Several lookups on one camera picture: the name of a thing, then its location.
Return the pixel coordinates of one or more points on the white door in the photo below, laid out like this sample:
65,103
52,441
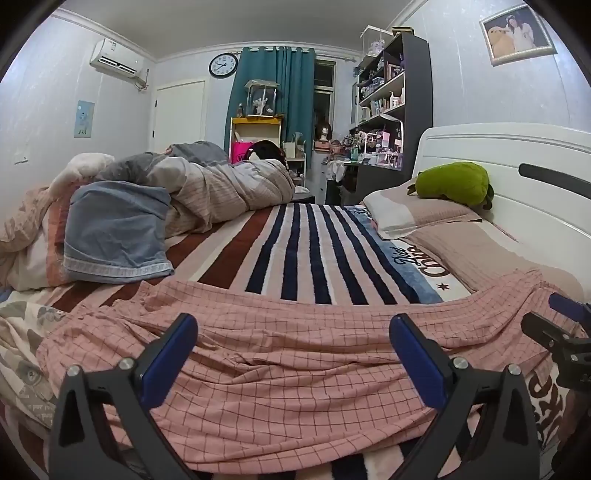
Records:
180,115

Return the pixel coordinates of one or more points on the floral patterned duvet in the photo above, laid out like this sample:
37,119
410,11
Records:
23,350

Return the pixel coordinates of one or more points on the framed wall picture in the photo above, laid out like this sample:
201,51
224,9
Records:
515,34

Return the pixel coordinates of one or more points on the green plush toy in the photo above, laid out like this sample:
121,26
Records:
450,182

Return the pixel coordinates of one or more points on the peach quilt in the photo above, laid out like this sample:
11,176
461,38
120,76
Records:
27,230

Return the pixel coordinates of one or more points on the white storage cart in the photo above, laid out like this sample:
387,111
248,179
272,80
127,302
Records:
295,157

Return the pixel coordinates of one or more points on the wig on mannequin head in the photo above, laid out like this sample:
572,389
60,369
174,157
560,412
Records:
323,128

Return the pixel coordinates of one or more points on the dark bookshelf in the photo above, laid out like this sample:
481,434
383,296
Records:
418,92

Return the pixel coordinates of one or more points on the yellow shelf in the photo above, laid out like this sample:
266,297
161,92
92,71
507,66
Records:
256,122

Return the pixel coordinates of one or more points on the teal curtain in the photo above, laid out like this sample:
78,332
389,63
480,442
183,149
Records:
295,92

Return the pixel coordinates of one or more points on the pink checked pants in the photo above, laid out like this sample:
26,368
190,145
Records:
295,364

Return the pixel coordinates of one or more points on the black and white plush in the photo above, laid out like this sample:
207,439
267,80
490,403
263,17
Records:
265,150

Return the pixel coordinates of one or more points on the cluttered dark desk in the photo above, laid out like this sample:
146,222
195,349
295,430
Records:
369,177

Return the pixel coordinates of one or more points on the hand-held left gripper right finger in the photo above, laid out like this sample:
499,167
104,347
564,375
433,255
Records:
418,362

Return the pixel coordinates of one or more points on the white beige pillow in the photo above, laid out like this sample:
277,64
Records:
415,214

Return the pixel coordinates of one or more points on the clear display box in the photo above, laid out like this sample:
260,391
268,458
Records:
376,40

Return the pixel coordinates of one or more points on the blue towel blanket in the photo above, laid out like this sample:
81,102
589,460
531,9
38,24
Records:
115,230

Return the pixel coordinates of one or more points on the white bed headboard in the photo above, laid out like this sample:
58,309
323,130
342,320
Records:
508,157

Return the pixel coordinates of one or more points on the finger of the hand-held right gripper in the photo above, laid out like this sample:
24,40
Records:
565,303
547,330

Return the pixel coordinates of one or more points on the window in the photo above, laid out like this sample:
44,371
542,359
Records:
324,83

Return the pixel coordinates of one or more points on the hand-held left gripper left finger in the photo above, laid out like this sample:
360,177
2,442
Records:
168,362

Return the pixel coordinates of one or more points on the white air conditioner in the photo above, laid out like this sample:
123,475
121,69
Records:
113,57

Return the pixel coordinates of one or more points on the cream fluffy blanket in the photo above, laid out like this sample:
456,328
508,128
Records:
81,168

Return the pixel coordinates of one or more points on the glass display case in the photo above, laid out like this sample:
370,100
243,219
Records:
262,98

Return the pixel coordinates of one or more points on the black round wall clock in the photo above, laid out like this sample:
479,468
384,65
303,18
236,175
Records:
223,65

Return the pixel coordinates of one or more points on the small blue wall poster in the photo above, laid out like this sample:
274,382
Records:
84,118

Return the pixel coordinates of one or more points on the grey beige checked duvet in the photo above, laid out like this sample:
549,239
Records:
221,189

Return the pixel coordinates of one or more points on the pink bag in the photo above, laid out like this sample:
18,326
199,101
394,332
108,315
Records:
240,152

